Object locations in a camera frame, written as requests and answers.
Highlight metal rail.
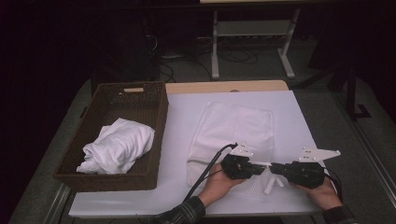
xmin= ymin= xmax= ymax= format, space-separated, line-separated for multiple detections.
xmin=43 ymin=183 xmax=73 ymax=224
xmin=331 ymin=91 xmax=396 ymax=200

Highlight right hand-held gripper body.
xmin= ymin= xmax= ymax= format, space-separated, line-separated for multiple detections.
xmin=281 ymin=147 xmax=342 ymax=189

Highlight black metal stand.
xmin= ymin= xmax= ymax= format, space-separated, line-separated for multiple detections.
xmin=292 ymin=60 xmax=372 ymax=121

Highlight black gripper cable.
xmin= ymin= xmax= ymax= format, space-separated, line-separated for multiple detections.
xmin=323 ymin=167 xmax=344 ymax=203
xmin=182 ymin=142 xmax=239 ymax=203

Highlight brown wicker basket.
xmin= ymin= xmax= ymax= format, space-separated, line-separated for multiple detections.
xmin=53 ymin=80 xmax=170 ymax=193

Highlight white mesh laundry bag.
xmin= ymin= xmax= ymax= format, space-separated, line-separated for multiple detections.
xmin=186 ymin=101 xmax=286 ymax=197

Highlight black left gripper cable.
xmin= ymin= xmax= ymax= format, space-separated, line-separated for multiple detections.
xmin=182 ymin=142 xmax=239 ymax=203

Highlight white foam board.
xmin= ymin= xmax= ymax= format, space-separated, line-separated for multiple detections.
xmin=68 ymin=90 xmax=325 ymax=218

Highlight person's left hand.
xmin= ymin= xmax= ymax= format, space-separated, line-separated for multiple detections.
xmin=197 ymin=162 xmax=247 ymax=208

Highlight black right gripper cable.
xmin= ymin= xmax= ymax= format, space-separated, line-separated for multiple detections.
xmin=323 ymin=167 xmax=344 ymax=203

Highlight white metal desk frame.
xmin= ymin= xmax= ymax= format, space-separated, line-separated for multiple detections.
xmin=199 ymin=0 xmax=302 ymax=80

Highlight white garment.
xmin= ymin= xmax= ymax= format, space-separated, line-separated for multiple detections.
xmin=76 ymin=117 xmax=156 ymax=175

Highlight person's right hand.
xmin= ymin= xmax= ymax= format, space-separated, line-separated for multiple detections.
xmin=289 ymin=176 xmax=344 ymax=211

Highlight black floor cables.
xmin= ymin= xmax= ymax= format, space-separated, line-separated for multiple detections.
xmin=158 ymin=46 xmax=260 ymax=83

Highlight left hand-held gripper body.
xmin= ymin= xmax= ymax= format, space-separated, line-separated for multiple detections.
xmin=220 ymin=141 xmax=255 ymax=181

